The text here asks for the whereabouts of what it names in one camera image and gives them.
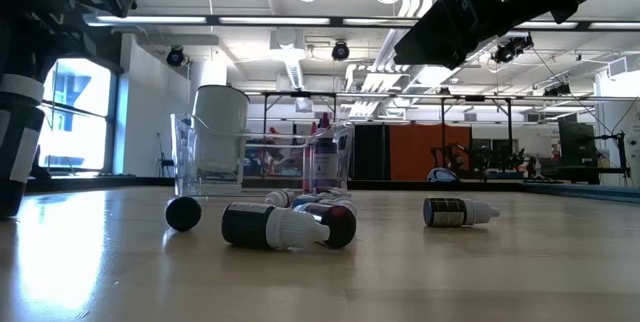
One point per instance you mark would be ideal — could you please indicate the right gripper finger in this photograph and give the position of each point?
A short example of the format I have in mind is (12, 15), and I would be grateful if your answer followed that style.
(445, 32)

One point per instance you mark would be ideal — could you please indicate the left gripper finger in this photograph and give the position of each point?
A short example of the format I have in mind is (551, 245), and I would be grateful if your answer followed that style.
(27, 52)

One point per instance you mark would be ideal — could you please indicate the large black food coloring bottle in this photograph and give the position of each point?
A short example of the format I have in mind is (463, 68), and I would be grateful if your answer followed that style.
(20, 137)

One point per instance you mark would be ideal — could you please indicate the large purple food coloring bottle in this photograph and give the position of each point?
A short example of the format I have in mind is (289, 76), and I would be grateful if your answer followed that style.
(326, 162)

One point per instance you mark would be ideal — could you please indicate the small black food coloring bottle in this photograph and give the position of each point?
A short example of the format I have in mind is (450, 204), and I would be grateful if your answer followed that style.
(445, 212)

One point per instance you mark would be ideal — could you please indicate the large red food coloring bottle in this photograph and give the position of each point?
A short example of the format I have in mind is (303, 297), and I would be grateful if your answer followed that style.
(306, 162)

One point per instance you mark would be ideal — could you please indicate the small blue food coloring bottle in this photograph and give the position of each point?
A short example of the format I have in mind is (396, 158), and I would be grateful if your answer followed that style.
(306, 200)

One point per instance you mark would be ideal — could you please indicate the small purple food coloring bottle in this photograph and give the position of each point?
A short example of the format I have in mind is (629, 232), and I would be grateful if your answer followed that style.
(341, 227)

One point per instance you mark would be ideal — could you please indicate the small red food coloring bottle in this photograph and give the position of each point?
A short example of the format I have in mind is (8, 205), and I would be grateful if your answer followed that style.
(183, 213)

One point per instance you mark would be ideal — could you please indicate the small dark-green food coloring bottle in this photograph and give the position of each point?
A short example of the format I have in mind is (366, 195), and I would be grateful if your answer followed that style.
(281, 197)

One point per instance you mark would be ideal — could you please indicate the small navy food coloring bottle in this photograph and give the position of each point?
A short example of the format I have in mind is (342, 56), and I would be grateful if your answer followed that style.
(250, 224)

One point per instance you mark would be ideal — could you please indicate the bright window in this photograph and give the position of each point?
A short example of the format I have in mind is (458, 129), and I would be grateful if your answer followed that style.
(75, 112)

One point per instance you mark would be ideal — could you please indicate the black round ceiling fixture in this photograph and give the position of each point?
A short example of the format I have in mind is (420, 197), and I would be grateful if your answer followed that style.
(340, 51)
(175, 56)

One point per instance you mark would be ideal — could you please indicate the background robot arms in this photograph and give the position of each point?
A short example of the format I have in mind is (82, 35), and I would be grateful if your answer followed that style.
(480, 162)

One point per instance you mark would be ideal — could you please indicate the blue white round object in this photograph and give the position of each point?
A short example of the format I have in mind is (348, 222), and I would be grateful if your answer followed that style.
(442, 175)

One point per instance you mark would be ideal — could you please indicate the ceiling light strip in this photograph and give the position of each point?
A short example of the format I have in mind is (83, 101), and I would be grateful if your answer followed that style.
(274, 20)

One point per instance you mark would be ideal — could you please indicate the black background monitor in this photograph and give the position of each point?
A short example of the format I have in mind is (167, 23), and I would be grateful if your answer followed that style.
(576, 144)

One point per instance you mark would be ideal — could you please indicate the clear plastic bin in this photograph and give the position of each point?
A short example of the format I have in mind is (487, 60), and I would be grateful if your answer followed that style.
(185, 162)

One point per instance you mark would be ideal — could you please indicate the white cylindrical container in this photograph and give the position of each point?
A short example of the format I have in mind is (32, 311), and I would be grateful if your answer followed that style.
(220, 107)

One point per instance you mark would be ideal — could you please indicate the black ceiling camera rig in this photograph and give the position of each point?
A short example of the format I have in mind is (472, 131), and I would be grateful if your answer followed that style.
(510, 49)

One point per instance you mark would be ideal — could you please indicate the black background station frame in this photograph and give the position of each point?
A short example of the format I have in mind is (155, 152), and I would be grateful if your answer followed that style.
(475, 98)
(300, 94)

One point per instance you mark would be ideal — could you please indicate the orange wall panel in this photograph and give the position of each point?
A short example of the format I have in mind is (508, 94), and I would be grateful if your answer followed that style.
(415, 152)

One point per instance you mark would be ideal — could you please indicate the black wall panel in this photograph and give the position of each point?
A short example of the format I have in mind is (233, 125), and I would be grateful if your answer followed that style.
(370, 152)

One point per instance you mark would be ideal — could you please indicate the white ceiling duct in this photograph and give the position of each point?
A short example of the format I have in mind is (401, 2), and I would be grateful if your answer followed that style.
(290, 57)

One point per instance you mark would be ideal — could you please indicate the black aluminium table frame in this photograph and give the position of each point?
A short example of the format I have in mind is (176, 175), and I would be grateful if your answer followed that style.
(400, 185)

